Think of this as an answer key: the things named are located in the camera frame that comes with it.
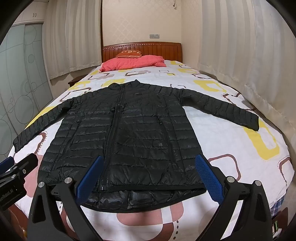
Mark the frosted glass sliding wardrobe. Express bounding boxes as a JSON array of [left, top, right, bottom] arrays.
[[0, 22, 54, 160]]

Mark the black puffer jacket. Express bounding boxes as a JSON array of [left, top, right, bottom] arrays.
[[13, 79, 259, 212]]

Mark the cream curtain along bed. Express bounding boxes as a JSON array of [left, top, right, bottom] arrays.
[[198, 0, 296, 144]]

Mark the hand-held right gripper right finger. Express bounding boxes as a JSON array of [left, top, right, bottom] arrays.
[[195, 154, 273, 241]]

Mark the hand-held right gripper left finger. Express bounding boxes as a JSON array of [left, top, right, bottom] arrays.
[[27, 155, 104, 241]]

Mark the patterned white bedsheet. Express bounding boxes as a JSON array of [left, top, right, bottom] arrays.
[[7, 59, 292, 241]]

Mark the red pillow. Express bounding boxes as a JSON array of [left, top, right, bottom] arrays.
[[99, 55, 167, 72]]

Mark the blue plaid cloth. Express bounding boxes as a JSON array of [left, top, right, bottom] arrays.
[[270, 197, 285, 219]]

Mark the orange embroidered cushion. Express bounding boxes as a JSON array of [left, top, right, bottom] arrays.
[[116, 49, 144, 58]]

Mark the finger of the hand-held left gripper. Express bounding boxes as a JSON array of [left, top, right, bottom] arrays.
[[0, 157, 15, 173], [13, 154, 39, 179]]

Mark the cream curtain beside wardrobe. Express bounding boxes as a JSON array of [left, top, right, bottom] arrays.
[[43, 0, 102, 81]]

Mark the wooden bed headboard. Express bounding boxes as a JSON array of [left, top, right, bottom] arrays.
[[102, 42, 183, 65]]

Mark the wooden nightstand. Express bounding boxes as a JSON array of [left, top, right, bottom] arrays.
[[68, 75, 87, 88]]

